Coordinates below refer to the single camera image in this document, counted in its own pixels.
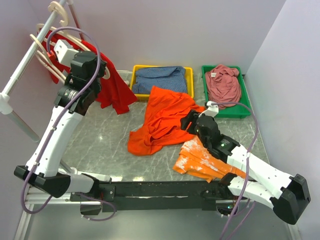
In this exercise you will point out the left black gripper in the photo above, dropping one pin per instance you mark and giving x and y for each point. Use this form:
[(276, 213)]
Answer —
[(102, 67)]

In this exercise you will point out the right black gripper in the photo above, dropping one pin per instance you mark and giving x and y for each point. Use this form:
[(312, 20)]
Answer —
[(191, 117)]

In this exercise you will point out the bright orange t shirt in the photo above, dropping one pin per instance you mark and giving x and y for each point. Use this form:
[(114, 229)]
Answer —
[(162, 122)]

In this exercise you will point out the beige plastic hanger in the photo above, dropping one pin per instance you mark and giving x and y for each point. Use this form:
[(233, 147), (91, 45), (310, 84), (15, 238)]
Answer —
[(64, 33)]

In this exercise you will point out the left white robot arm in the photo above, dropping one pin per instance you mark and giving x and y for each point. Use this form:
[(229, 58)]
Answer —
[(80, 90)]

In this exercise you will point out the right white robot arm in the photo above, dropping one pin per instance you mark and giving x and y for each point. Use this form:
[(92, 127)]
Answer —
[(287, 195)]

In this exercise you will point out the beige empty hanger front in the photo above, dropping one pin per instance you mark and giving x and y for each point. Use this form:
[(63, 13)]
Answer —
[(44, 58)]

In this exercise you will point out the red t shirt on hanger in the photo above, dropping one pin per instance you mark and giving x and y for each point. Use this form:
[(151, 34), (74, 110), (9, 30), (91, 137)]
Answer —
[(114, 92)]

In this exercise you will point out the pink crumpled shirt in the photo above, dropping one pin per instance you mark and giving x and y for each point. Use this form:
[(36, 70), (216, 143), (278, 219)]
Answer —
[(223, 85)]

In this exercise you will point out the blue checkered shirt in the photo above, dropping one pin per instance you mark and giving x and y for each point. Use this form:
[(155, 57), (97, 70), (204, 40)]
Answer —
[(164, 77)]

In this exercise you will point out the beige hanger holding red shirt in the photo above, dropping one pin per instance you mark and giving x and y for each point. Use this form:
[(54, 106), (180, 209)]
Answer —
[(57, 7)]

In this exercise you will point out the orange cloth with white paint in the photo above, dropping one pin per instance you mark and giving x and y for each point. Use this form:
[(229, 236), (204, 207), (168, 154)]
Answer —
[(196, 161)]

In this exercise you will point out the green plastic bin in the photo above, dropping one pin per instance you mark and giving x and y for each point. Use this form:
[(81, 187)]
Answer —
[(234, 112)]

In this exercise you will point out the yellow plastic bin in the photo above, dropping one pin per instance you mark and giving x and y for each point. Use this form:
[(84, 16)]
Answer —
[(189, 78)]

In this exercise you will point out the black base bar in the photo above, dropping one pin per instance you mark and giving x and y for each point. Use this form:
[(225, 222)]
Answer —
[(164, 195)]

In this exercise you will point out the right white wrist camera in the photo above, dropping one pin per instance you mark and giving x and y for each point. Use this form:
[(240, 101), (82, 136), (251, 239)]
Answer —
[(212, 109)]

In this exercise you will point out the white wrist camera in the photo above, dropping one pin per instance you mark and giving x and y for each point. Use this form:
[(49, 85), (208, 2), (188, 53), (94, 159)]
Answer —
[(64, 52), (212, 109)]

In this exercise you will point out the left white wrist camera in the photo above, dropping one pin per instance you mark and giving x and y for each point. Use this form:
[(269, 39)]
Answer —
[(64, 52)]

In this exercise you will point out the metal clothes rack rail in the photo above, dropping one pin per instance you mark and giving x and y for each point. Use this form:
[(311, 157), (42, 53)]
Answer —
[(5, 107)]

